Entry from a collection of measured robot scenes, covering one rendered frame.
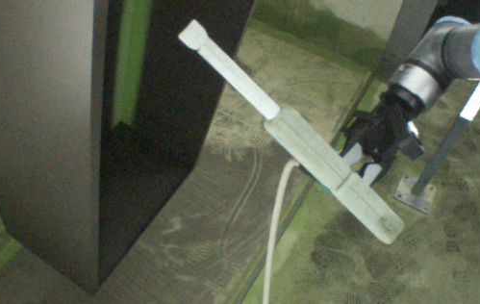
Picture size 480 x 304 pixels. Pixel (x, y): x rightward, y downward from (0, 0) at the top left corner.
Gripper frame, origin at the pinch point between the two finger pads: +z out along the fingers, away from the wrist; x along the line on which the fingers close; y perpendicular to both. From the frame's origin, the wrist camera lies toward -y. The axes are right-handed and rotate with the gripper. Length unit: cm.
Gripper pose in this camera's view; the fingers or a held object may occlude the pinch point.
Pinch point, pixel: (339, 190)
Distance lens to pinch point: 75.4
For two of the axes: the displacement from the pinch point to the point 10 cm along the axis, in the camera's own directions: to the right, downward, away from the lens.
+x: -7.0, -6.2, -3.5
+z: -6.5, 7.6, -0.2
